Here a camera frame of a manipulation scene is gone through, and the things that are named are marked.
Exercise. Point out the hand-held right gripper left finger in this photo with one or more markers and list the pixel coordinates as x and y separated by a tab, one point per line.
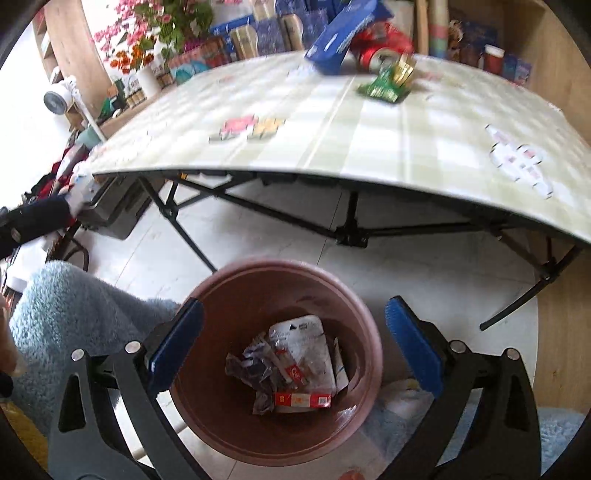
178	344

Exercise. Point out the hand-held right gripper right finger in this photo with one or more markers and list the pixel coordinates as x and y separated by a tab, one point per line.
413	346

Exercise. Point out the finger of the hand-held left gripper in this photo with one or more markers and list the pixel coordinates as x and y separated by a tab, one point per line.
32	224

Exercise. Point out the brown round waste bin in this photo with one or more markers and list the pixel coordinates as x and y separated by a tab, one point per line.
221	323

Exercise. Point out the red white cigarette pack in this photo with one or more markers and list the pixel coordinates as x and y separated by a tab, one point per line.
302	400

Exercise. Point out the white crumpled plastic bag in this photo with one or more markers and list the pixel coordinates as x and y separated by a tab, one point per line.
84	189

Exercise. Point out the black storage box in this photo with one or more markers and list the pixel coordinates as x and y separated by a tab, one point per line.
120	212

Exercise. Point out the grey fluffy rug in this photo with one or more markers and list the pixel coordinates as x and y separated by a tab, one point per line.
78	314

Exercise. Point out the white plastic pouch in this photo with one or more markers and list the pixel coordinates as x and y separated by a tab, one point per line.
307	350

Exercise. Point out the white desk fan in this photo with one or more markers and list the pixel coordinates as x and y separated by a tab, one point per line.
60	97

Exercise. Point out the person's right leg fuzzy pants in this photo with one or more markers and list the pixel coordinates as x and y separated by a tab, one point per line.
563	434

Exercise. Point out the row of small brown bottles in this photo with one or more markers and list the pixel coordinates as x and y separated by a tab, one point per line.
147	92

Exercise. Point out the white slim vase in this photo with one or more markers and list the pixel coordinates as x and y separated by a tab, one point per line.
147	83

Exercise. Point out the light wood shelving unit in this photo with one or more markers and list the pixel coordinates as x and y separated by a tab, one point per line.
74	41

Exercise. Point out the orange flower bunch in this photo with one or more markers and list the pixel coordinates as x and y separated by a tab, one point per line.
131	57

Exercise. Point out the checked rabbit-print tablecloth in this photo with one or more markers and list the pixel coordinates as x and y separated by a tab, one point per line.
369	147

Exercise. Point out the pink blossom bouquet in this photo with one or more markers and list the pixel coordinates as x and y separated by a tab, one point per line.
147	23

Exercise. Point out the green gold foil wrapper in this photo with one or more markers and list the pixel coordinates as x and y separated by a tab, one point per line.
385	87

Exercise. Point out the blue white carton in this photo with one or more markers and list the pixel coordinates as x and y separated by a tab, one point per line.
231	21

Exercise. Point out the small blue box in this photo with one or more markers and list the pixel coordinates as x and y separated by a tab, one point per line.
517	70

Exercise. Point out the dark red cup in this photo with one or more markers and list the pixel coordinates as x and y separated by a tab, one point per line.
471	55

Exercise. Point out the red cup with white rim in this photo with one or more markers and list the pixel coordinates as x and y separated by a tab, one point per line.
493	60

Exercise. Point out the red gold ribbon bundle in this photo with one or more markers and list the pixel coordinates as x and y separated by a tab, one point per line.
381	44

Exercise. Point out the pastel cup stack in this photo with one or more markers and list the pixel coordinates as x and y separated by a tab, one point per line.
437	27

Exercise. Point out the dark blue patterned box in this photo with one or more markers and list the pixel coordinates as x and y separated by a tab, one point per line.
473	32

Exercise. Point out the blue flat carton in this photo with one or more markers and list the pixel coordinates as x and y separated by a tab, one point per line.
339	34

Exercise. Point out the white angular vase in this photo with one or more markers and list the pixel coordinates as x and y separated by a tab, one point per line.
402	14

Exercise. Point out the black folding table frame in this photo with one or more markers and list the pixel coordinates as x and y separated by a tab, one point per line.
353	230

